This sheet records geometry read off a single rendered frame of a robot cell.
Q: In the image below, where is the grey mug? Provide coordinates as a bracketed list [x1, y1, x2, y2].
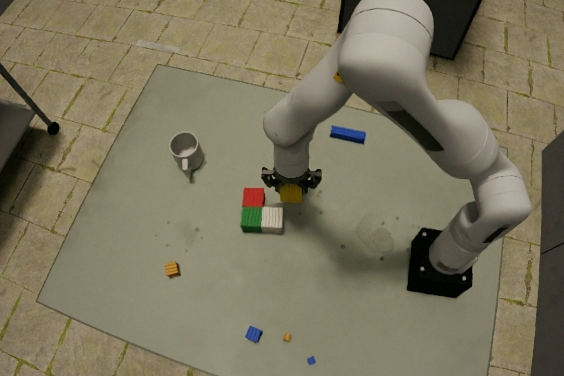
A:
[169, 131, 204, 178]

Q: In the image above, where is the green cube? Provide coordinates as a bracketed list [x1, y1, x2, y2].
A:
[240, 206, 263, 233]

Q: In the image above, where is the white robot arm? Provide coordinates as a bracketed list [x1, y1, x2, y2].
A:
[263, 0, 532, 275]

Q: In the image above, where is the red cube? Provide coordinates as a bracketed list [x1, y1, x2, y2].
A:
[242, 188, 265, 207]

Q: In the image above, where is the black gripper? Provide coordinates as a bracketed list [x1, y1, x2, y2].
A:
[261, 166, 321, 195]

